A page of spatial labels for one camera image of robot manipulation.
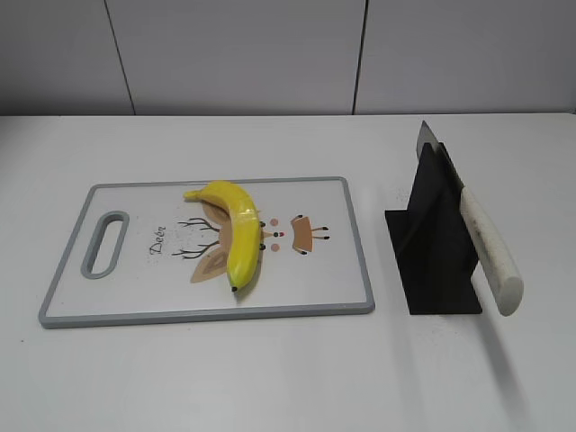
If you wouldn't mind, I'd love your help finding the white-handled kitchen knife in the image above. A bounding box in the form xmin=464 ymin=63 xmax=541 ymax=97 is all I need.
xmin=416 ymin=121 xmax=525 ymax=317

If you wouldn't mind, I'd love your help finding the yellow plastic banana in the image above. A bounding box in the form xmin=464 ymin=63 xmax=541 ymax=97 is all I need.
xmin=184 ymin=180 xmax=261 ymax=293

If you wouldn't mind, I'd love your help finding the black knife stand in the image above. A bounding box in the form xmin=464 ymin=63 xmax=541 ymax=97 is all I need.
xmin=384 ymin=143 xmax=482 ymax=315

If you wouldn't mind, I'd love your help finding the grey-rimmed white cutting board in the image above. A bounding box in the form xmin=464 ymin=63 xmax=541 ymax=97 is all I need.
xmin=39 ymin=176 xmax=374 ymax=329

